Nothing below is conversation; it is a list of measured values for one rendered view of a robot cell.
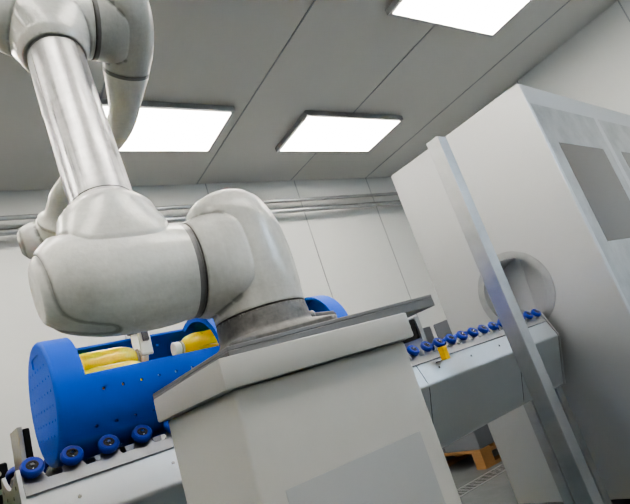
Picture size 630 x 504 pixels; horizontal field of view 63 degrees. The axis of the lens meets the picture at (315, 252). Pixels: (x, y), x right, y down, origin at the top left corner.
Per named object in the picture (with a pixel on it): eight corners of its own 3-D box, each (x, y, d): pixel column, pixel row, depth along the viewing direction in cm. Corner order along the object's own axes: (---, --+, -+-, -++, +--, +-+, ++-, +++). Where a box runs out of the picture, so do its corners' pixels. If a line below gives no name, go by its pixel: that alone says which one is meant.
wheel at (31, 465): (41, 451, 105) (41, 458, 106) (16, 459, 102) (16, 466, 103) (47, 468, 102) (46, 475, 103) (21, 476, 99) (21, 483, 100)
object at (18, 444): (38, 484, 106) (29, 424, 109) (25, 488, 105) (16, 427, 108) (30, 487, 113) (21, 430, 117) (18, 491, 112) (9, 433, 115)
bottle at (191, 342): (242, 351, 151) (184, 365, 139) (229, 342, 156) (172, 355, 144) (244, 329, 149) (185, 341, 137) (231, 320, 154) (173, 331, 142)
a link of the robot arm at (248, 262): (324, 290, 83) (283, 172, 89) (221, 313, 73) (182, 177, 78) (281, 317, 96) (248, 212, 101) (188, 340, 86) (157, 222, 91)
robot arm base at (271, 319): (362, 315, 82) (351, 282, 84) (234, 350, 72) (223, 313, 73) (316, 339, 98) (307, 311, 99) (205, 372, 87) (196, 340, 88)
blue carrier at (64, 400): (368, 370, 159) (341, 283, 166) (66, 466, 103) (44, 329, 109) (314, 385, 180) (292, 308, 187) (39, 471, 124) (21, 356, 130)
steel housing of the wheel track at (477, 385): (579, 380, 228) (547, 308, 237) (48, 671, 89) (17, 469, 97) (523, 392, 249) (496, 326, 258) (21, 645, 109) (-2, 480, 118)
